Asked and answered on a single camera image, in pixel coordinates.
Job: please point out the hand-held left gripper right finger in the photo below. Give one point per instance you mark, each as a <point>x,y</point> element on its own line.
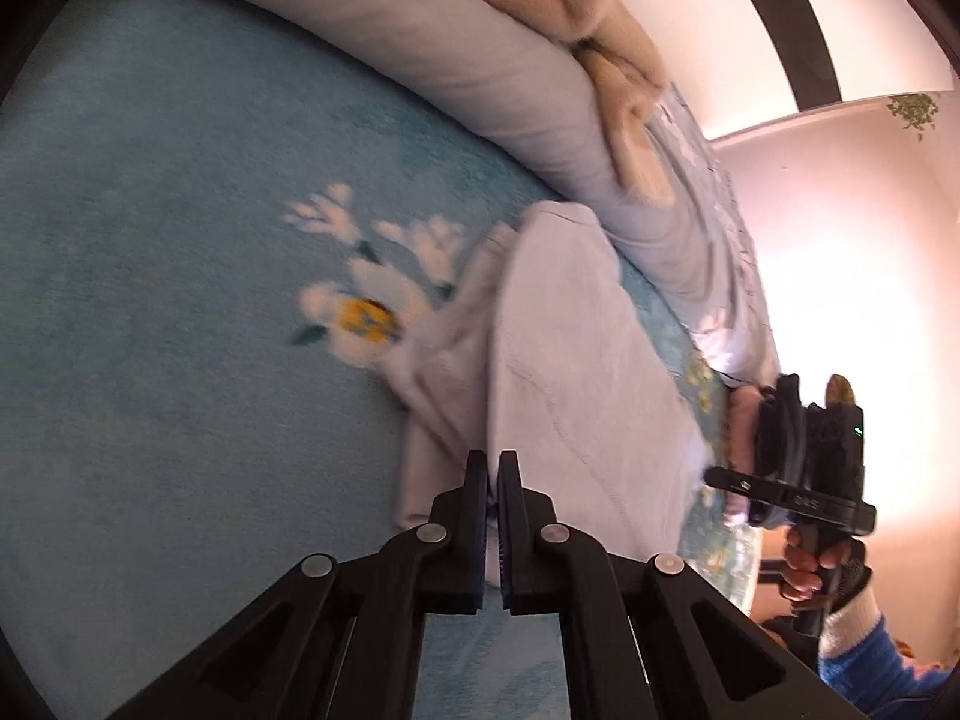
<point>508,540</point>

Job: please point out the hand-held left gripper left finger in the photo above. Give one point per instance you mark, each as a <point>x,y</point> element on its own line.
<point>474,540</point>

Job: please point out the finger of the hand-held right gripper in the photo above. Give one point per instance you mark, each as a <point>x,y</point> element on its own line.
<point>739,484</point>

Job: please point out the white towel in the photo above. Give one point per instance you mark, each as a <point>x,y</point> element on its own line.
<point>585,375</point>

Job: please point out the person's right hand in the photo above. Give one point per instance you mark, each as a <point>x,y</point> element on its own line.
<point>802,570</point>

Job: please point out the teal floral fleece blanket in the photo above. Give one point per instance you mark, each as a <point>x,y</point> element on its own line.
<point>150,315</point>

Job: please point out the blue floral duvet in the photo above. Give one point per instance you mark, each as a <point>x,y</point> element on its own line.
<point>487,75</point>

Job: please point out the beige fleece garment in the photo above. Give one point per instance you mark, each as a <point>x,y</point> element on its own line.
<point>600,22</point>

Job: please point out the green wall decoration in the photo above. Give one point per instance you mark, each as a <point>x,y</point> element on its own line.
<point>913,112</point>

